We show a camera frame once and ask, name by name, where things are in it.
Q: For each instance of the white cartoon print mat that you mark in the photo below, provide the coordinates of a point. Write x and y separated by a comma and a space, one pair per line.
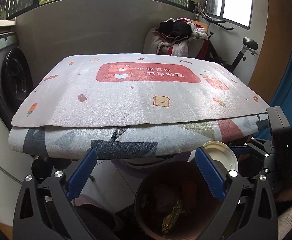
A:
111, 90

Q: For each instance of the white cabinet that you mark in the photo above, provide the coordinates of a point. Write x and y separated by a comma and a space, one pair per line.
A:
14, 167

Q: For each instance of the cream plastic lid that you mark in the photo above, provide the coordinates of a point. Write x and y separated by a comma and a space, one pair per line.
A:
221, 152

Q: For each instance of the gold foil wrapper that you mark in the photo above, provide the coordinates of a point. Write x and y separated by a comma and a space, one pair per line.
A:
170, 220

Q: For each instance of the brown round trash bin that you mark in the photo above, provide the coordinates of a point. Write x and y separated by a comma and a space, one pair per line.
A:
158, 194

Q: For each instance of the person's right hand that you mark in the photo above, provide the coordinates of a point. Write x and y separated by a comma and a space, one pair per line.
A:
284, 195

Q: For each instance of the dark grey washing machine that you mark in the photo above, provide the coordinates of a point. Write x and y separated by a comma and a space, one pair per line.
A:
15, 77

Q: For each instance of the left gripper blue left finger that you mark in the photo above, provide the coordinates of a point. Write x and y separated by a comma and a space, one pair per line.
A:
79, 172

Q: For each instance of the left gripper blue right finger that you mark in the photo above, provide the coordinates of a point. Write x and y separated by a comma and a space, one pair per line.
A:
213, 178

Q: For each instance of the black exercise bike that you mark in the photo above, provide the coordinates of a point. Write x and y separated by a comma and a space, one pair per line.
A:
209, 52

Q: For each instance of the chair piled with clothes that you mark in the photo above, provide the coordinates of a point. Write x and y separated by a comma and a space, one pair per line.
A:
181, 37

